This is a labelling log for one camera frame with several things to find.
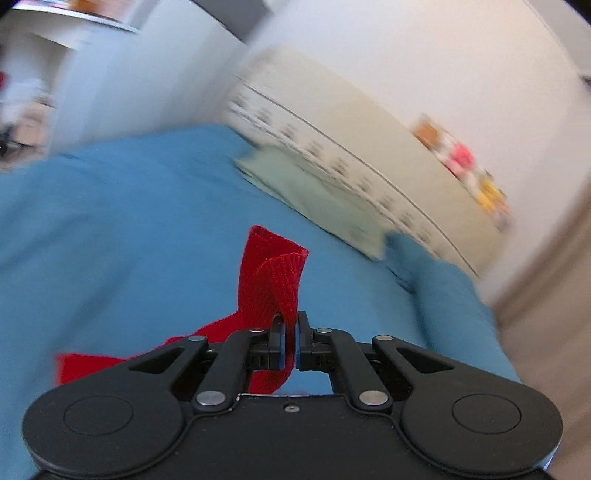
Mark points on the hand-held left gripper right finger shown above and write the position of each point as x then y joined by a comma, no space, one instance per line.
301,344

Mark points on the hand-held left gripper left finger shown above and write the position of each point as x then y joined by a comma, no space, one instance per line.
277,342

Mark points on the red knitted garment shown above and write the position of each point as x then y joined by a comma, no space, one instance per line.
270,281

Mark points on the pale green folded cloth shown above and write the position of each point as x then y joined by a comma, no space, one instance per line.
314,189

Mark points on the blue bed sheet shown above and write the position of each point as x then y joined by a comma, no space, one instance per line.
138,221

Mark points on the cream patterned bed headboard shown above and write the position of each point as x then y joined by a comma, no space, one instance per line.
369,152

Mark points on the colourful plush toys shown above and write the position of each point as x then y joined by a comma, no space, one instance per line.
466,161

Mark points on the white shelf unit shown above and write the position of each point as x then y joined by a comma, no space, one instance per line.
41,74

